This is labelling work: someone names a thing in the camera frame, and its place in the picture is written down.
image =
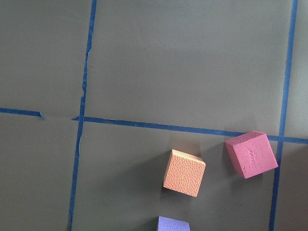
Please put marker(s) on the right orange foam block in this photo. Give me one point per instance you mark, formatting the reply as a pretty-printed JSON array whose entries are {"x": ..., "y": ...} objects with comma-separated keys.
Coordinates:
[{"x": 184, "y": 173}]

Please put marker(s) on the far pink-red foam block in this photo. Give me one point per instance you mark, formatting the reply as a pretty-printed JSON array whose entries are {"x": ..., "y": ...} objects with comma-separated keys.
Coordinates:
[{"x": 251, "y": 154}]

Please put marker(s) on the right purple foam block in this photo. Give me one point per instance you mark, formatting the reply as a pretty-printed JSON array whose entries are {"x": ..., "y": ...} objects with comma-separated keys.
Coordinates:
[{"x": 169, "y": 224}]

